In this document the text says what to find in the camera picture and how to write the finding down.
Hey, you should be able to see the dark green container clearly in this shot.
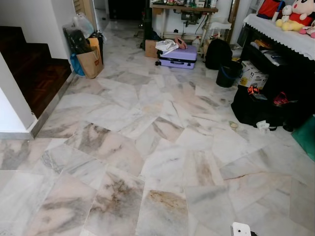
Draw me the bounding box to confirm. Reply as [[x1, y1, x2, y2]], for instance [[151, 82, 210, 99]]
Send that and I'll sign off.
[[291, 114, 315, 162]]

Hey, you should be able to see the black shelf unit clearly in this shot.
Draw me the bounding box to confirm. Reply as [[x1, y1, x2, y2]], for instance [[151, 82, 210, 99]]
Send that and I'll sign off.
[[237, 22, 315, 131]]

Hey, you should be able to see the crumpled white paper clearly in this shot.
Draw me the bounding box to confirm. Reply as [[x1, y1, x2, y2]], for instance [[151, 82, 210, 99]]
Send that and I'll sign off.
[[256, 120, 270, 132]]

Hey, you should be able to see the black duffel bag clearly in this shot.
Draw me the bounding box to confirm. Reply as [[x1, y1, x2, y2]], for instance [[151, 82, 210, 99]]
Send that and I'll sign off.
[[230, 85, 296, 132]]

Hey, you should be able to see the white printed cardboard box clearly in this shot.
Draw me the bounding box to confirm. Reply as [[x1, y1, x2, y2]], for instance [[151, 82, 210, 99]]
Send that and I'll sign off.
[[240, 60, 269, 90]]

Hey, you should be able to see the pink plush toy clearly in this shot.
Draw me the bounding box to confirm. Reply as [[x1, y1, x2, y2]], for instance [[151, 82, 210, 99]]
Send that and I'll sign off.
[[300, 24, 315, 39]]

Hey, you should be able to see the white lace cloth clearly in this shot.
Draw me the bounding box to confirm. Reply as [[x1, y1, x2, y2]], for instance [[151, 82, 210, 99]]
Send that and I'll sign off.
[[244, 13, 315, 60]]

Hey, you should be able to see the dark bucket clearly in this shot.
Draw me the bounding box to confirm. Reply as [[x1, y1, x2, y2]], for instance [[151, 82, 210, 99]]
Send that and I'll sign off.
[[216, 60, 243, 89]]

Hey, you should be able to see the red yellow plush doll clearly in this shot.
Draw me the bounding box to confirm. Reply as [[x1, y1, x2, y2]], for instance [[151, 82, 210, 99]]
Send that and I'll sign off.
[[275, 0, 315, 32]]

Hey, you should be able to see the white plush toy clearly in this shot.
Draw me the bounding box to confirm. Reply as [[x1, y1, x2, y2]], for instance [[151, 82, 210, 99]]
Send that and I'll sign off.
[[280, 4, 293, 20]]

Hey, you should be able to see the black backpack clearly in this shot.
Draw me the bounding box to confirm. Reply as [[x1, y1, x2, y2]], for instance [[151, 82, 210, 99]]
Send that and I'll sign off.
[[205, 38, 233, 70]]

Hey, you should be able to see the red bag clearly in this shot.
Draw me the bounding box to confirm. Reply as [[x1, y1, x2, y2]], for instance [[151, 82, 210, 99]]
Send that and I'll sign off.
[[257, 0, 282, 20]]

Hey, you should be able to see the white stool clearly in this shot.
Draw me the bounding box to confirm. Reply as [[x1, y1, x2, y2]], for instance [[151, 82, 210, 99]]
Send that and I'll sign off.
[[209, 21, 232, 42]]

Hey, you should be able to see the purple suitcase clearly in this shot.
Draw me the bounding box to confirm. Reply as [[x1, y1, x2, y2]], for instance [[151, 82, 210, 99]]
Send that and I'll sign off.
[[156, 45, 198, 69]]

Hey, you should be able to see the pink cloth item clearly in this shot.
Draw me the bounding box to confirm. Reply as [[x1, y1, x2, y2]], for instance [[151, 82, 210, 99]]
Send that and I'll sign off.
[[175, 37, 188, 50]]

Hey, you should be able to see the white crumpled cloth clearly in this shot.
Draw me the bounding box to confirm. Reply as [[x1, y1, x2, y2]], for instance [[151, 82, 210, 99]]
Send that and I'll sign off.
[[156, 39, 179, 55]]

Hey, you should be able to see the wooden work table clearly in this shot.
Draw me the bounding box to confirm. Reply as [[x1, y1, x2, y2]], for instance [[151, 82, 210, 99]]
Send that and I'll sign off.
[[150, 4, 219, 42]]

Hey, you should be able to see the small brown cardboard box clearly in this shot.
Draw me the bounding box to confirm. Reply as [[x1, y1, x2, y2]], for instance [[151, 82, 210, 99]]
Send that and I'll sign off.
[[145, 39, 159, 59]]

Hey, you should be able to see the brown paper bag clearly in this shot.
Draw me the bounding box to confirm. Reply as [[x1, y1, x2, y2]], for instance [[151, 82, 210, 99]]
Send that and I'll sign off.
[[76, 38, 104, 79]]

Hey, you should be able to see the blue bag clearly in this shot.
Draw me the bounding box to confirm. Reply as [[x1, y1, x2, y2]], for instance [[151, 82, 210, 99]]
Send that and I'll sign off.
[[69, 52, 85, 77]]

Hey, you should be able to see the white plastic bag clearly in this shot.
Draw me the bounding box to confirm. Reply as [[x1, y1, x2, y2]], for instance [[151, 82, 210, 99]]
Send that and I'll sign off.
[[74, 13, 94, 37]]

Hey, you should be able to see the dark wooden staircase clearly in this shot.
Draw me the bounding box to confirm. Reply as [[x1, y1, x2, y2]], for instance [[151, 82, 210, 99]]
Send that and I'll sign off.
[[0, 26, 73, 118]]

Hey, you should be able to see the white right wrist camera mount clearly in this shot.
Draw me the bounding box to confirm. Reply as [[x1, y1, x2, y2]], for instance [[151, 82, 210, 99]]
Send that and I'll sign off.
[[231, 222, 252, 236]]

